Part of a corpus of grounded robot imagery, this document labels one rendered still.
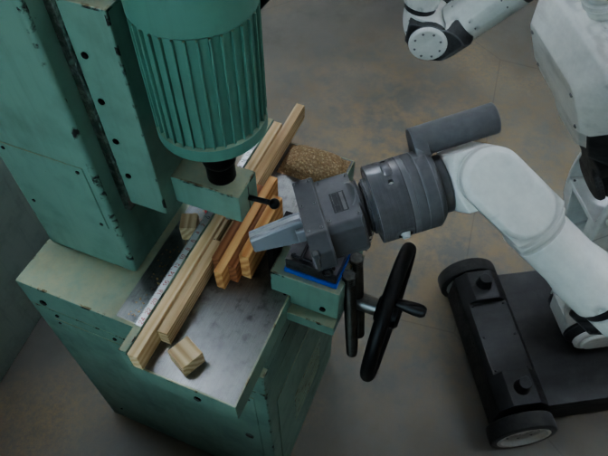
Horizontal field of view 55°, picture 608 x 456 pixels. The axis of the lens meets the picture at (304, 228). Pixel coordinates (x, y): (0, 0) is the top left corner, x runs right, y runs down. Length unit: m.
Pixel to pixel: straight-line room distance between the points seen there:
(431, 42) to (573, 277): 0.68
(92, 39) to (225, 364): 0.56
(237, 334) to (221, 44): 0.52
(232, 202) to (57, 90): 0.33
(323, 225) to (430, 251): 1.70
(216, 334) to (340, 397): 0.97
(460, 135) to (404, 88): 2.28
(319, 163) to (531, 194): 0.69
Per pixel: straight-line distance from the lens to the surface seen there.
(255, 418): 1.37
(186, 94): 0.82
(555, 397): 1.94
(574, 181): 1.46
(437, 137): 0.64
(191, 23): 0.74
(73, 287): 1.31
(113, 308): 1.25
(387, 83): 2.93
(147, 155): 0.99
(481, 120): 0.65
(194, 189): 1.06
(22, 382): 2.20
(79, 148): 1.01
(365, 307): 1.18
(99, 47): 0.87
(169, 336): 1.05
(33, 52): 0.90
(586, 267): 0.70
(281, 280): 1.06
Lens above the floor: 1.85
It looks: 53 degrees down
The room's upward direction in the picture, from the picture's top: straight up
